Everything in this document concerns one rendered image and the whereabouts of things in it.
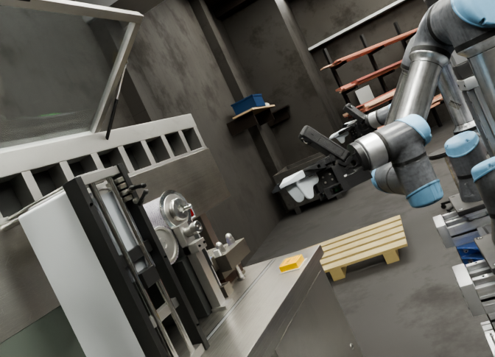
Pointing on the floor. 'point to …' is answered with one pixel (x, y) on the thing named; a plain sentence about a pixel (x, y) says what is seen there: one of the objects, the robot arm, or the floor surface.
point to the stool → (449, 170)
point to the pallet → (363, 246)
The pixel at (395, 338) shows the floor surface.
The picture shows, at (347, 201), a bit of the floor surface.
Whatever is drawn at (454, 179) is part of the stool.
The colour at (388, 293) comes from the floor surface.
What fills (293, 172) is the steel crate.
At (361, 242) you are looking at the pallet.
